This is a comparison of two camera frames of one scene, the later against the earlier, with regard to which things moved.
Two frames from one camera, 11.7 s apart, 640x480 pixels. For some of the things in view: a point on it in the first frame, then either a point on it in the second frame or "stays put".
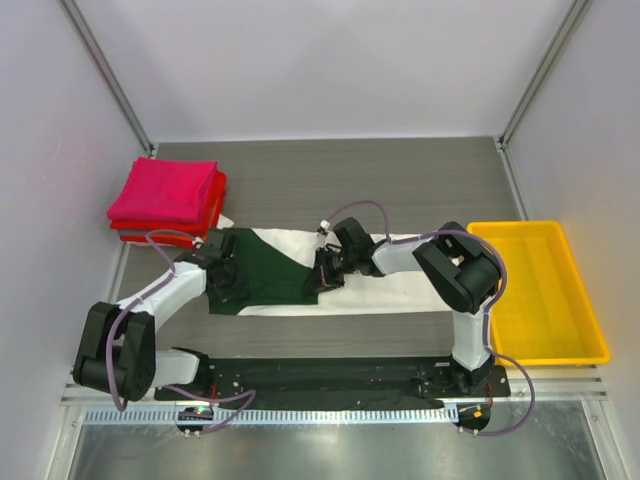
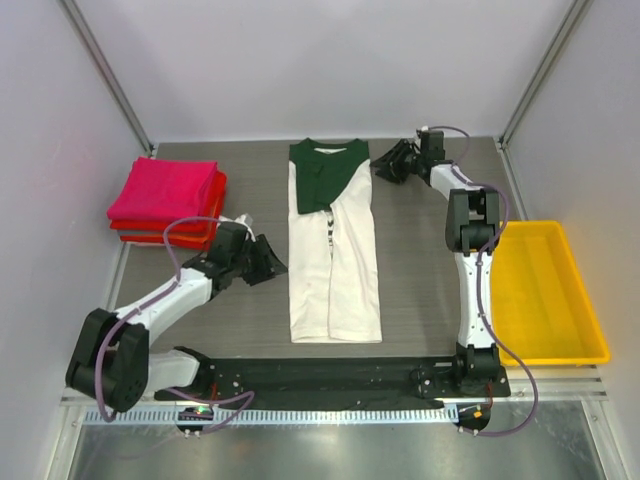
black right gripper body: [323, 275] to [400, 162]
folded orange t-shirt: [161, 242] stays put
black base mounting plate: [343, 379] stays put
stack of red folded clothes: [207, 223] stays put
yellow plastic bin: [544, 314] stays put
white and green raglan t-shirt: [279, 264] to [335, 291]
